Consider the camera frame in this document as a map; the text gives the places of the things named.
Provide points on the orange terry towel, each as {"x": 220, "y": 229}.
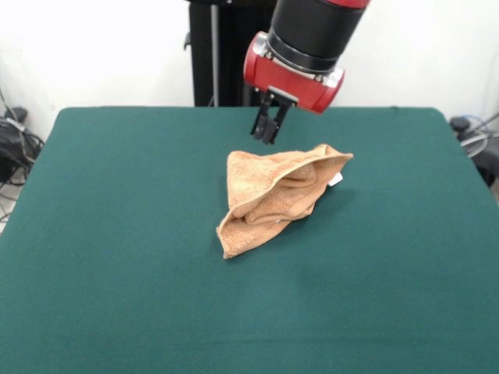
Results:
{"x": 253, "y": 183}

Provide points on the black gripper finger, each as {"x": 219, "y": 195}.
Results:
{"x": 261, "y": 124}
{"x": 277, "y": 126}

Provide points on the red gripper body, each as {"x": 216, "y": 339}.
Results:
{"x": 288, "y": 83}

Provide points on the dark green table cloth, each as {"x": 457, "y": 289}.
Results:
{"x": 117, "y": 233}

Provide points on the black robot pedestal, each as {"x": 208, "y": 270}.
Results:
{"x": 234, "y": 58}

